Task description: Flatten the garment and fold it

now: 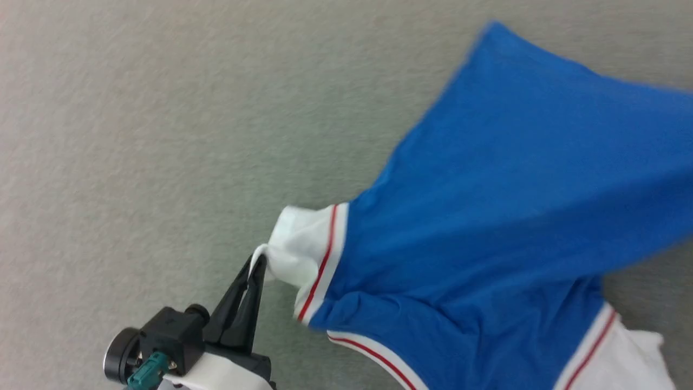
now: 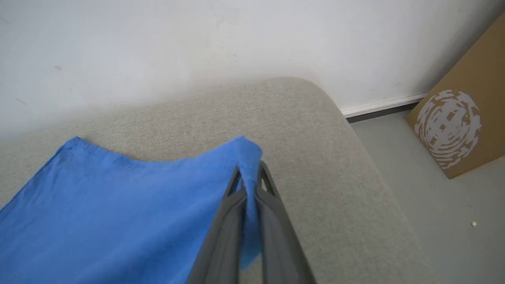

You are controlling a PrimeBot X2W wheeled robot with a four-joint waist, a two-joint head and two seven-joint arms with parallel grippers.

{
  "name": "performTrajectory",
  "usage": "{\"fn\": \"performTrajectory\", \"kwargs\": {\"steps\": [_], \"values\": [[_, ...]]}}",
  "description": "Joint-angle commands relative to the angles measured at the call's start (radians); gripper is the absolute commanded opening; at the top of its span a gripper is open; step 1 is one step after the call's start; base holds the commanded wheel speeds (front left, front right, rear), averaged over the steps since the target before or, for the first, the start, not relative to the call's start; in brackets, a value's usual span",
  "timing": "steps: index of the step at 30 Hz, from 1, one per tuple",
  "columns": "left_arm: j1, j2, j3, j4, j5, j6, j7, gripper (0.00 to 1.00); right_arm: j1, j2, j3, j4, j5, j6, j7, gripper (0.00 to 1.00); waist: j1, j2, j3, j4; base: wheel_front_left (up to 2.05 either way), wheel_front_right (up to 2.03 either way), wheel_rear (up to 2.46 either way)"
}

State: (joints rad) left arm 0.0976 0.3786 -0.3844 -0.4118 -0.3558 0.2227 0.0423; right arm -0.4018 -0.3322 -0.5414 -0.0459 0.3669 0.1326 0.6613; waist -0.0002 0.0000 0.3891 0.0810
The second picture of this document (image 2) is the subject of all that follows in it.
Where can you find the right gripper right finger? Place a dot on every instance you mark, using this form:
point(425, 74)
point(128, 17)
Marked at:
point(280, 244)

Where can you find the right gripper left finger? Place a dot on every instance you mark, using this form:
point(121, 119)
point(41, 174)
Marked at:
point(221, 244)

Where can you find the blue jersey with white trim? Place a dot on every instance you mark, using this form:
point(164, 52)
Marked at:
point(118, 217)

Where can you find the grey fabric sofa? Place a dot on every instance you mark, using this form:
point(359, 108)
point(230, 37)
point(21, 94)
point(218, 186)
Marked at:
point(315, 138)

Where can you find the white baseboard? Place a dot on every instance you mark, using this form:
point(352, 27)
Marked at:
point(378, 105)

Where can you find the brown cardboard box white print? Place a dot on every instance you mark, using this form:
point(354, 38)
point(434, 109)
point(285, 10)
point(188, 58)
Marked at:
point(485, 71)

